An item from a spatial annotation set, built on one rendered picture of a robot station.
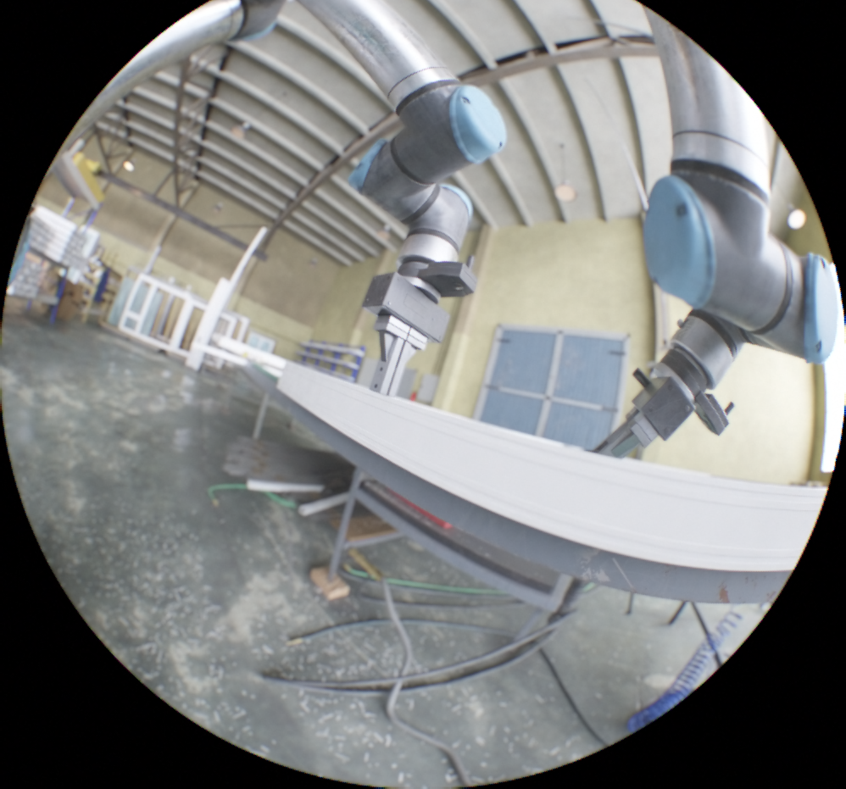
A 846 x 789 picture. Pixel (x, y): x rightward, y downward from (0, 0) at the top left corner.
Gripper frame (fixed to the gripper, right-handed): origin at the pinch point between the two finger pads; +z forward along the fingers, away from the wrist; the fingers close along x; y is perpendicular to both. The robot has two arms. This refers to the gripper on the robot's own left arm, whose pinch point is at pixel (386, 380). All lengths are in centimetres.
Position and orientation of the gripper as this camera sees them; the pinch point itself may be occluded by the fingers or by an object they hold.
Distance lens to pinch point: 36.1
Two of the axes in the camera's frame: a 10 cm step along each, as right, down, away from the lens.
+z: -2.9, 9.4, -1.5
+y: -7.4, -1.3, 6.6
